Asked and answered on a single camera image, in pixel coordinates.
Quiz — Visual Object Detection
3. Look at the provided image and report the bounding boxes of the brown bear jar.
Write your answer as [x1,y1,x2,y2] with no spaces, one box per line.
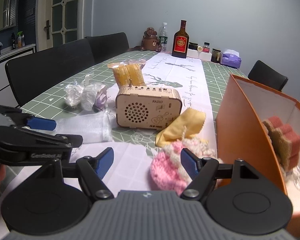
[141,27,161,53]

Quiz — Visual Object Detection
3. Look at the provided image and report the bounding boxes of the green grid tablecloth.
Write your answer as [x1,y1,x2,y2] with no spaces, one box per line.
[21,51,244,158]

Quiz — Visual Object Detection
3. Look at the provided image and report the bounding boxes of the glass panel door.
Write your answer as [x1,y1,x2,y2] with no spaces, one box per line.
[36,0,83,51]

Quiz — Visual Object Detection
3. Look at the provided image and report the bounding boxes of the yellow packaged sponges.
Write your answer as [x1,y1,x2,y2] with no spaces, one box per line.
[107,61,145,88]

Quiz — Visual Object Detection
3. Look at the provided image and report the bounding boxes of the brown liquor bottle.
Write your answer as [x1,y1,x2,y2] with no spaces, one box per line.
[172,20,189,59]

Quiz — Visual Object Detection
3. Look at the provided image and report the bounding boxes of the white drawer cabinet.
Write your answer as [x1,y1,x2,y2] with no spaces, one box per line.
[0,43,36,107]

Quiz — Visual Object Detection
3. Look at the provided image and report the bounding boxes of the dark glass jar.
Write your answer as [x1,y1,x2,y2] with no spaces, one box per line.
[211,48,222,63]

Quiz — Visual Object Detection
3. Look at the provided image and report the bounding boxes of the yellow cloth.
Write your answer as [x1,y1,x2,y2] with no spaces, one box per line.
[155,108,206,147]

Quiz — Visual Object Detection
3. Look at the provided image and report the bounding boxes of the black chair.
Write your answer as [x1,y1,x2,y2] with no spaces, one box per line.
[5,38,95,106]
[248,60,288,92]
[85,32,129,64]

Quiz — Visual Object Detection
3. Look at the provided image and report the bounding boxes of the wooden radio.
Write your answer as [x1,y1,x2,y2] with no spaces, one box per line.
[115,86,183,131]

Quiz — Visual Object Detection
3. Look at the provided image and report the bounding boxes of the clear water bottle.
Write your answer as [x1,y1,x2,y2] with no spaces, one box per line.
[159,22,168,52]

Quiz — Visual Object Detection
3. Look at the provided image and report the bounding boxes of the orange white storage box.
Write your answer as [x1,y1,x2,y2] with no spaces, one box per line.
[216,73,300,240]

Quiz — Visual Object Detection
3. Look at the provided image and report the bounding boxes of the red brown sponge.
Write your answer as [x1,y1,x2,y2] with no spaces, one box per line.
[262,116,300,172]

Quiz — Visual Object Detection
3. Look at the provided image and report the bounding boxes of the small red-label jar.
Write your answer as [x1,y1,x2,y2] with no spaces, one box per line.
[203,42,210,53]

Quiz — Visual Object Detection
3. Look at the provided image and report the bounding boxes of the pink white knitted hat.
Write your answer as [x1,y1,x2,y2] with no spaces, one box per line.
[150,137,223,195]

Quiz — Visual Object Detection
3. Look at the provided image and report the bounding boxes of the black chair near left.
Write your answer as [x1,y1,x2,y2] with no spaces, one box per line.
[5,38,95,106]

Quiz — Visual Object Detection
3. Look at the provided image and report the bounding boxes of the small black jar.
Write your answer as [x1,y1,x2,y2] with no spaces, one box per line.
[189,42,198,50]

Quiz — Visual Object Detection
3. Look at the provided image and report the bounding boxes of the black chair far left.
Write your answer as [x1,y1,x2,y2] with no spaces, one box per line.
[85,32,129,64]

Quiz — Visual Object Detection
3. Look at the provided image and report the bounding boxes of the crumpled clear plastic bag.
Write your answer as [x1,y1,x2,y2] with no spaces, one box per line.
[64,80,107,111]

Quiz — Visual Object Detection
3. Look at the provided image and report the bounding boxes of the purple tissue pack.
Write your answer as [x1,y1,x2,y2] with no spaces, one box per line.
[221,49,242,69]

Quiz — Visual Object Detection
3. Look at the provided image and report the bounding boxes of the black chair right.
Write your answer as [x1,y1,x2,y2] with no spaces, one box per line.
[248,60,288,92]

